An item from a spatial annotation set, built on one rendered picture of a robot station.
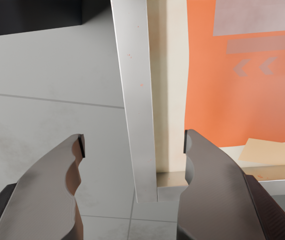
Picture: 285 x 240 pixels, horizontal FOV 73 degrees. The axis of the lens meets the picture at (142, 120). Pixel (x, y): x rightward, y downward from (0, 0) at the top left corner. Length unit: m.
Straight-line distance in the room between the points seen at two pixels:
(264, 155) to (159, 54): 0.26
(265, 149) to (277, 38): 0.18
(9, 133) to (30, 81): 0.48
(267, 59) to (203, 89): 0.09
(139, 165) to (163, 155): 0.05
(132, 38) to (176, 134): 0.17
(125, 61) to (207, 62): 0.12
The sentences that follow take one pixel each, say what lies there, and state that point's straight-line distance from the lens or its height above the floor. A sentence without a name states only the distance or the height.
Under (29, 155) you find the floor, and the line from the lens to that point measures 1.80.
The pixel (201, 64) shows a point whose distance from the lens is 0.29.
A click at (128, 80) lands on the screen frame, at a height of 0.99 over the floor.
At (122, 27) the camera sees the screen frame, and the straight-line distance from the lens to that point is 0.24.
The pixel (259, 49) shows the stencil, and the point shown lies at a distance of 0.32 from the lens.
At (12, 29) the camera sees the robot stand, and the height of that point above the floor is 0.67.
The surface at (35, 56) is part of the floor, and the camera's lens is 1.40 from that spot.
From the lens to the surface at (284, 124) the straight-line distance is 0.39.
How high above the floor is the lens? 1.23
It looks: 62 degrees down
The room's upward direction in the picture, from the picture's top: 179 degrees clockwise
